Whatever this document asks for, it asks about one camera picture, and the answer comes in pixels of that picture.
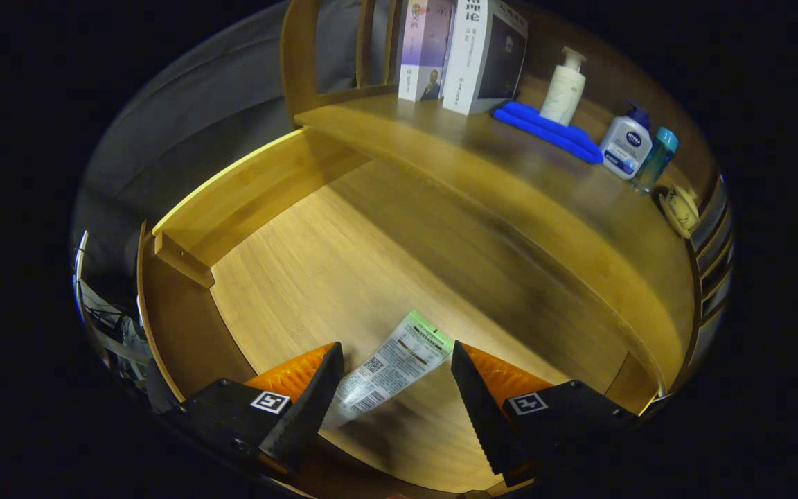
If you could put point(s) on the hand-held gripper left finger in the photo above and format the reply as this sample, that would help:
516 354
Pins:
309 405

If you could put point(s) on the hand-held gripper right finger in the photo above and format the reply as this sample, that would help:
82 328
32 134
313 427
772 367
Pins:
482 405

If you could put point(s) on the purple book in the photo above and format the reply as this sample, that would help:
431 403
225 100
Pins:
423 48

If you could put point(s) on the blue folded cloth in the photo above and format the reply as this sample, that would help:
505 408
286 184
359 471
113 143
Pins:
544 128

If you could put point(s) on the beige lidded teacup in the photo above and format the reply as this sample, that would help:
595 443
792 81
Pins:
681 211

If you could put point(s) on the teal bottle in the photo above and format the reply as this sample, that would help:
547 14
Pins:
657 156

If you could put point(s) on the wooden countertop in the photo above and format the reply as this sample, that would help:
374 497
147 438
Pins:
510 180

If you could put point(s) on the white tube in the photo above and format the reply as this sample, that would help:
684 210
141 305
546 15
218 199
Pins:
392 367

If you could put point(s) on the white bottle with blue cap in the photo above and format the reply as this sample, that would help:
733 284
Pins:
624 145

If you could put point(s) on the thick white book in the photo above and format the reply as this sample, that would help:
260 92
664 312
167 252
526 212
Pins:
468 62

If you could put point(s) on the white pump bottle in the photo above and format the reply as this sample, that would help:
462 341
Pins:
564 93

